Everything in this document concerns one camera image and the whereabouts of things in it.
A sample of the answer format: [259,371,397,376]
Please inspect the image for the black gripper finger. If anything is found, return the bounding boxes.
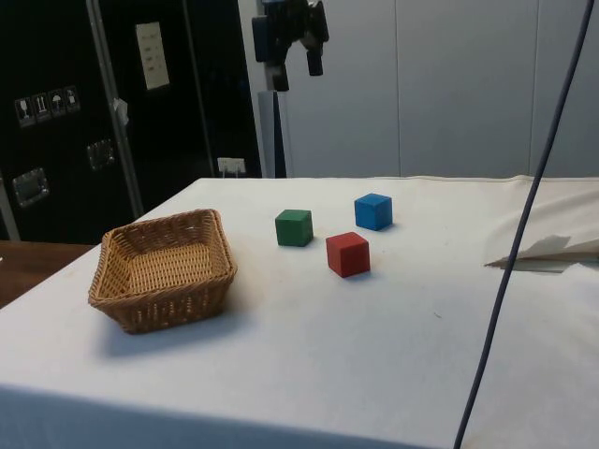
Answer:
[295,0,330,78]
[251,4,299,93]

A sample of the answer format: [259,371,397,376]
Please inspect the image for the blue wooden cube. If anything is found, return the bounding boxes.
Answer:
[354,192,394,232]

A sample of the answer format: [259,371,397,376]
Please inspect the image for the green wooden cube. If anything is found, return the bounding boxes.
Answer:
[274,209,314,248]

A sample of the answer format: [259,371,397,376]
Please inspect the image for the red wooden cube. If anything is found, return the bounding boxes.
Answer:
[325,231,372,280]

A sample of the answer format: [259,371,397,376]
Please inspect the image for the rectangular wicker basket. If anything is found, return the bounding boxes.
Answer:
[87,208,239,336]

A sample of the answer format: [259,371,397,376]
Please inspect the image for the pale locker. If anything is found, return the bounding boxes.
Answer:
[395,0,599,180]
[237,0,398,180]

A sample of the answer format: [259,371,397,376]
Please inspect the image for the black cabinet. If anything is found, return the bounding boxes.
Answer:
[0,0,263,244]

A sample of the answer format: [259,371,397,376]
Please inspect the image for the black cable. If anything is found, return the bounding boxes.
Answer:
[453,0,593,449]

